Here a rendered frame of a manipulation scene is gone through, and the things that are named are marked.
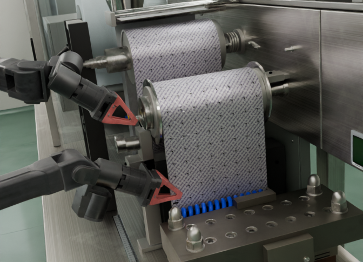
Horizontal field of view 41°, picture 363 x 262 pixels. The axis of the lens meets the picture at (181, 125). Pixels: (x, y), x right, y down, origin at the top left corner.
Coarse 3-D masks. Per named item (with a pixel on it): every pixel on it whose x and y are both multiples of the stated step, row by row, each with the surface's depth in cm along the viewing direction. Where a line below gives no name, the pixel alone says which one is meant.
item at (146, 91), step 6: (258, 72) 110; (258, 78) 109; (144, 90) 108; (264, 90) 108; (150, 96) 103; (264, 96) 108; (264, 102) 109; (264, 108) 110; (156, 114) 102; (156, 120) 102; (156, 126) 103; (156, 132) 104
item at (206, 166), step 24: (168, 144) 104; (192, 144) 106; (216, 144) 107; (240, 144) 109; (264, 144) 111; (168, 168) 105; (192, 168) 107; (216, 168) 109; (240, 168) 111; (264, 168) 113; (192, 192) 109; (216, 192) 111; (240, 192) 113
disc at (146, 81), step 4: (144, 80) 108; (148, 80) 105; (144, 84) 109; (148, 84) 105; (152, 88) 102; (152, 92) 102; (156, 96) 101; (156, 100) 101; (156, 104) 101; (156, 108) 101; (160, 116) 101; (160, 120) 101; (160, 124) 101; (160, 128) 102; (160, 132) 102; (160, 136) 103; (156, 140) 108; (160, 140) 104
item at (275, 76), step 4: (268, 72) 115; (272, 72) 114; (276, 72) 114; (280, 72) 115; (284, 72) 115; (268, 76) 111; (272, 76) 111; (276, 76) 112; (280, 76) 112; (284, 76) 112; (288, 76) 113; (272, 80) 112; (276, 80) 112; (280, 80) 112
